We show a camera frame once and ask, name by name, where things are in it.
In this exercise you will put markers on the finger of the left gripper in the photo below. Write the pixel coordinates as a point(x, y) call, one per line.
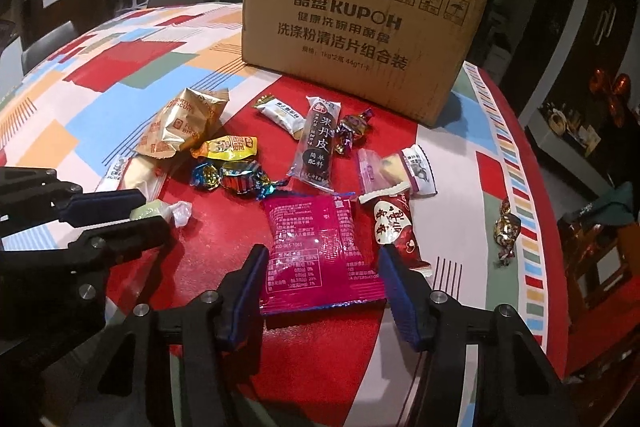
point(35, 196)
point(100, 246)

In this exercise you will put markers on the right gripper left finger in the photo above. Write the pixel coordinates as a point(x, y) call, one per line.
point(135, 363)

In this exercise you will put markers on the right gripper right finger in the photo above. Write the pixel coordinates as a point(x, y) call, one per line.
point(516, 383)

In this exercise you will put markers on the white cream snack packet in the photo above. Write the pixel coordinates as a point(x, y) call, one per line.
point(127, 172)

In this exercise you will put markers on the green white candy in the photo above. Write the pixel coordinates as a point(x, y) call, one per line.
point(177, 214)

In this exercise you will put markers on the magenta square snack packet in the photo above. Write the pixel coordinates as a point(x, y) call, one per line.
point(315, 262)

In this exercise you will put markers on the gold brown candy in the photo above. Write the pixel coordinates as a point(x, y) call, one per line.
point(507, 228)

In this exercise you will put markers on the blue foil candy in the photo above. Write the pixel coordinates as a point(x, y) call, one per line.
point(244, 178)

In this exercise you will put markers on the gold foil snack bag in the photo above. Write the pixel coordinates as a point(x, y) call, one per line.
point(184, 122)

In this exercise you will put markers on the yellow jelly snack pouch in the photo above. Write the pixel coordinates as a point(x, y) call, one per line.
point(227, 148)

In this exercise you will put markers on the red white snack packet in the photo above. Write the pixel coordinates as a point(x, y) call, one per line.
point(393, 224)

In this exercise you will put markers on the white grey snack packet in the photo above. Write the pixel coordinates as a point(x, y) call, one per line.
point(410, 166)

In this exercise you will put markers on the pink clear snack packet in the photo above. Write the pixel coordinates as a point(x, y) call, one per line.
point(370, 171)

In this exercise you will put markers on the white gold snack bar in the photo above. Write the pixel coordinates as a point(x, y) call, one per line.
point(280, 113)

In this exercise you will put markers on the purple foil candy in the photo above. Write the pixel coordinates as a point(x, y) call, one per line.
point(350, 130)

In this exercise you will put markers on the white low tv cabinet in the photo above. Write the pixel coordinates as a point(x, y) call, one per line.
point(565, 155)

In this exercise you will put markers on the red foil balloons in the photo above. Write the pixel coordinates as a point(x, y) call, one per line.
point(614, 91)

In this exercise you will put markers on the brown cardboard box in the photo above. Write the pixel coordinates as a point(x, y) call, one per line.
point(404, 55)

